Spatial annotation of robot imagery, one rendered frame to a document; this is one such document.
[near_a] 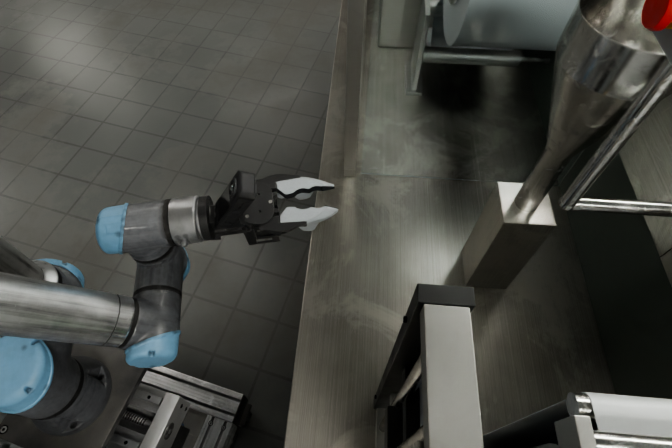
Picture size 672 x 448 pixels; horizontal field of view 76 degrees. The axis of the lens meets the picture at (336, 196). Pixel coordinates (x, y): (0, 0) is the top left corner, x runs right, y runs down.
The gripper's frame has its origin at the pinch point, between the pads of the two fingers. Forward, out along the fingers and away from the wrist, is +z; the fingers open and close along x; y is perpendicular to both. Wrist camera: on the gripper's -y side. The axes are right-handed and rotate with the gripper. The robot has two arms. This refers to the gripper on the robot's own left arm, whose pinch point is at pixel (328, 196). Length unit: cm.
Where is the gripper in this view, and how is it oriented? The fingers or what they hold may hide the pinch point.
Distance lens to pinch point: 68.4
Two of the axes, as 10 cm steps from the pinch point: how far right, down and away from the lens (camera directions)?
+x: 1.5, 8.8, -4.5
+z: 9.9, -1.2, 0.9
